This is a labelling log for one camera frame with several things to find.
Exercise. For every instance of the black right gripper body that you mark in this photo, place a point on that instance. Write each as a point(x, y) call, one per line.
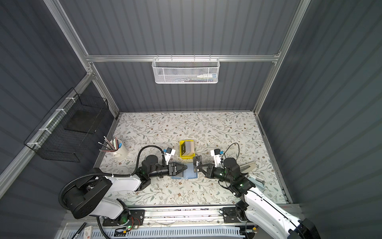
point(206, 170)

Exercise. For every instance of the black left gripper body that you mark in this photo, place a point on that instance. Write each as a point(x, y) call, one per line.
point(173, 169)

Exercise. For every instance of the blue leather card holder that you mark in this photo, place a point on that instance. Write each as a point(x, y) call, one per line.
point(189, 173)

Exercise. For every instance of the yellow plastic card tray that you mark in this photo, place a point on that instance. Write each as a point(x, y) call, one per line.
point(181, 150)

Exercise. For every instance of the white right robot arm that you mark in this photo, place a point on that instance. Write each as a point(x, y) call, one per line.
point(254, 206)

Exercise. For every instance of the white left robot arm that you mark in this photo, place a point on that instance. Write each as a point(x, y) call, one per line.
point(88, 195)

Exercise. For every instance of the white pen cup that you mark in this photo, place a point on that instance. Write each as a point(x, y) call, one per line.
point(121, 152)

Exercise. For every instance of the pens in cup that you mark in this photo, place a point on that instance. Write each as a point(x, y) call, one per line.
point(112, 145)

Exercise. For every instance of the white tube in basket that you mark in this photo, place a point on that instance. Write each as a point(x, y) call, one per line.
point(203, 77)

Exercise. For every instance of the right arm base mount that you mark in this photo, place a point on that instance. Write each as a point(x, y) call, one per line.
point(230, 215)

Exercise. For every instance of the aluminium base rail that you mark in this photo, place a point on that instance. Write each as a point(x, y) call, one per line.
point(176, 216)

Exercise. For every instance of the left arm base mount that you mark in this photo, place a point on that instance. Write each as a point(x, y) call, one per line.
point(129, 219)

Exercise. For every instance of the black wire mesh basket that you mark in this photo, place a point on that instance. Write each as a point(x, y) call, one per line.
point(70, 130)

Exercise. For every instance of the white wire mesh basket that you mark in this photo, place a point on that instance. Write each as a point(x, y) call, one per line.
point(175, 70)

